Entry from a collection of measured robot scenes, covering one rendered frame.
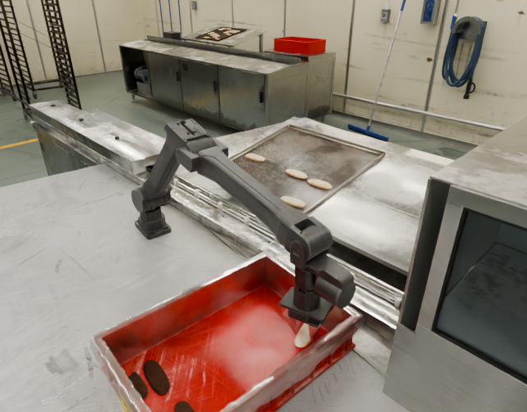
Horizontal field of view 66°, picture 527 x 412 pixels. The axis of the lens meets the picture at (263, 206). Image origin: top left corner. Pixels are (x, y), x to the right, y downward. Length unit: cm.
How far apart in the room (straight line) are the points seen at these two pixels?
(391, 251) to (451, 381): 48
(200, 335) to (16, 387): 39
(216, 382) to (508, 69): 423
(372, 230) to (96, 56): 791
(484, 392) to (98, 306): 88
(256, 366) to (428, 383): 35
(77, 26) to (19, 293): 759
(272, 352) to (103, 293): 49
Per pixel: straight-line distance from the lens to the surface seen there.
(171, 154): 110
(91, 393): 98
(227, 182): 91
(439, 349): 79
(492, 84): 476
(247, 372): 94
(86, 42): 871
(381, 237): 125
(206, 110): 494
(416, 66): 504
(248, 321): 104
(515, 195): 64
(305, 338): 96
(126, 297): 117
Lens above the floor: 155
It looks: 29 degrees down
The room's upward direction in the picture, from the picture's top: straight up
